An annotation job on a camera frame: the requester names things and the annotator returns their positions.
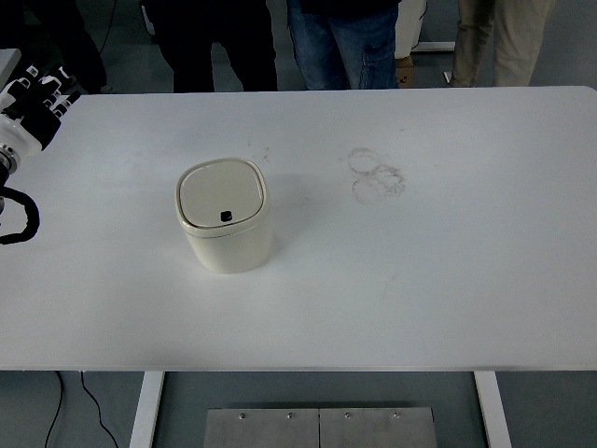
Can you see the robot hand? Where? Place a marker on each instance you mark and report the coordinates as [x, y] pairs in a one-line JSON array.
[[32, 119]]

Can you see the cream lidded trash bin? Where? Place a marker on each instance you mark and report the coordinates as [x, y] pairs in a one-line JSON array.
[[228, 252]]

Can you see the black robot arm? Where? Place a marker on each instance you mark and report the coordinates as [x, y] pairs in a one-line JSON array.
[[4, 169]]

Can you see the white side table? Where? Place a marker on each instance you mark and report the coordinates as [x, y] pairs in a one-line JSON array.
[[7, 60]]

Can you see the person in black trousers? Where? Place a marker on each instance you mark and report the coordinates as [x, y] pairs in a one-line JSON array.
[[186, 46]]

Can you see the person in blue jeans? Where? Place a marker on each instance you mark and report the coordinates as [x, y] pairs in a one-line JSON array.
[[322, 46]]

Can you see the white table leg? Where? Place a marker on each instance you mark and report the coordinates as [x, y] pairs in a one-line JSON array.
[[145, 410], [493, 410]]

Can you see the brown cardboard box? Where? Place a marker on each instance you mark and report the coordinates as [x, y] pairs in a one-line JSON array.
[[404, 70]]

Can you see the grey metal plate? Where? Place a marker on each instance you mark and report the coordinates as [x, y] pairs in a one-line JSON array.
[[261, 431], [378, 431]]

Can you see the person in beige trousers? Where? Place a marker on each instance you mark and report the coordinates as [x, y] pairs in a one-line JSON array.
[[480, 42]]

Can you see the white desk frame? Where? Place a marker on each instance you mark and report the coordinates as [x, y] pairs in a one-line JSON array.
[[431, 45]]

